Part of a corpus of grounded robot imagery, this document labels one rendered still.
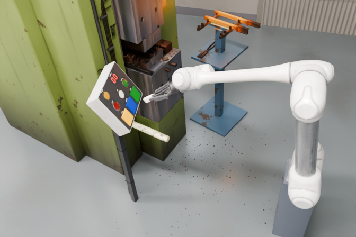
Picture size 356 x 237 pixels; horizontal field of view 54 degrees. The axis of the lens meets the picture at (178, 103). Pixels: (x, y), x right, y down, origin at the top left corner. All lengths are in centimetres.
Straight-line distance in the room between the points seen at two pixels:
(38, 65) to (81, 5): 66
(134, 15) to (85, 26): 31
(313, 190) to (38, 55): 186
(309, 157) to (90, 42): 136
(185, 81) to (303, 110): 53
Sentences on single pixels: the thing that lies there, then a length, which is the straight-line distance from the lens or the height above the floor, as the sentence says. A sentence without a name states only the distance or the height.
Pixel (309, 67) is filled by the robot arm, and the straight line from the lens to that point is 160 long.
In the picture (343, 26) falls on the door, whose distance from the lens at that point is 479.
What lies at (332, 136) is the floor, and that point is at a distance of 337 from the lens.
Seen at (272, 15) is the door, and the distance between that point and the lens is 476.
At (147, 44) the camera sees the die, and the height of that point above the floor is 112.
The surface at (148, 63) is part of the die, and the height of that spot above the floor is 97.
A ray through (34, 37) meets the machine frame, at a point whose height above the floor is 124.
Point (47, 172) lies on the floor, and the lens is 323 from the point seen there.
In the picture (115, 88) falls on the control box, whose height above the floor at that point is 113.
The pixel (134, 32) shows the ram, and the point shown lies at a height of 125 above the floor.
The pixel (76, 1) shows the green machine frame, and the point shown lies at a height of 154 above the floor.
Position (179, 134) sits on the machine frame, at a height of 9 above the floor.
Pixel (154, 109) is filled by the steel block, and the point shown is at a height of 61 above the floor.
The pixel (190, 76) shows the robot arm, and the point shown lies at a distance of 162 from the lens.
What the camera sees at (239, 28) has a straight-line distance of 269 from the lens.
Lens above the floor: 234
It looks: 42 degrees down
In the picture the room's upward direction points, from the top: 5 degrees counter-clockwise
